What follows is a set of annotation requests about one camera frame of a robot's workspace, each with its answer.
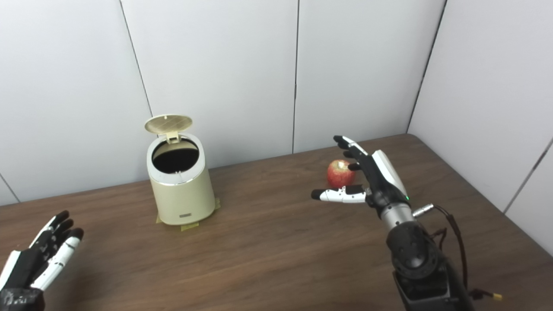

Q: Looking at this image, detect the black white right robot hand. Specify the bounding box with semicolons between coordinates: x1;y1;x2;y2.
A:
311;135;410;216

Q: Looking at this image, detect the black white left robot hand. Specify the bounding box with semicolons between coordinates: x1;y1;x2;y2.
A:
0;210;84;311

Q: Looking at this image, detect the red apple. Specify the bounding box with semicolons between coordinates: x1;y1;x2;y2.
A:
327;159;357;189

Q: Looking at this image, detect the round cream bin lid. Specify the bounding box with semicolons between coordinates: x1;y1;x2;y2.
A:
144;114;194;143

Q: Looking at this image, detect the cream-colored bin body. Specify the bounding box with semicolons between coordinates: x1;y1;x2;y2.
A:
146;132;216;225

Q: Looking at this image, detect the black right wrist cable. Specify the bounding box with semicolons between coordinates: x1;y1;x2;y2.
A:
413;204;495;303

